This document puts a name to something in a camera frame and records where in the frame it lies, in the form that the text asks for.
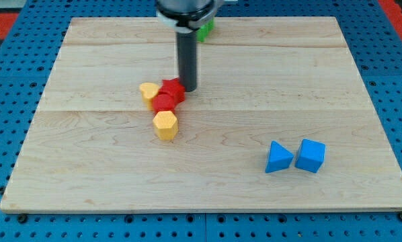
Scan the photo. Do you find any yellow hexagon block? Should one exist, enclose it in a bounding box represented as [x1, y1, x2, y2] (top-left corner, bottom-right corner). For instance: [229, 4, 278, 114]
[153, 111, 179, 140]

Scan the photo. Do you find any red star block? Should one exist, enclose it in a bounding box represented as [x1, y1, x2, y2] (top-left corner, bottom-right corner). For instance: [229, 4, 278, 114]
[159, 77, 186, 104]

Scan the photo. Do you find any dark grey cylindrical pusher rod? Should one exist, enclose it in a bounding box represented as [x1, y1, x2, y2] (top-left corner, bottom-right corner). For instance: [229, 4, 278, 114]
[176, 32, 197, 92]

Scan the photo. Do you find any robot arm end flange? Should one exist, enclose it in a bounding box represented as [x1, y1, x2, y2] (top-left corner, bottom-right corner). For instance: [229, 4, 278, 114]
[155, 0, 224, 34]

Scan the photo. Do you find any red cylinder block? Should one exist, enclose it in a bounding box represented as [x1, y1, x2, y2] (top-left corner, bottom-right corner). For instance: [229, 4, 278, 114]
[152, 94, 175, 113]

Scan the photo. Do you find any yellow heart block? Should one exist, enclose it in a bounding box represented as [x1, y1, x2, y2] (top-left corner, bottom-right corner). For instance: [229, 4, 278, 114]
[139, 82, 160, 110]

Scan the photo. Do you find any wooden board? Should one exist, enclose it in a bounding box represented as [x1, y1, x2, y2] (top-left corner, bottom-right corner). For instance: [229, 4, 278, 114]
[0, 17, 402, 214]

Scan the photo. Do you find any blue triangle block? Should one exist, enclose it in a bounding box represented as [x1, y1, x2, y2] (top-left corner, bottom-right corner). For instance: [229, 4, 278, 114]
[265, 140, 294, 173]

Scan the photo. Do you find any green block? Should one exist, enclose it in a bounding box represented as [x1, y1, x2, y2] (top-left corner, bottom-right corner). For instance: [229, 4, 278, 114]
[197, 19, 214, 42]

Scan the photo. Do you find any blue cube block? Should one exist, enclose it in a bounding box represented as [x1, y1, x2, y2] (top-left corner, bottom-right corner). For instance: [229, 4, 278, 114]
[294, 139, 326, 173]

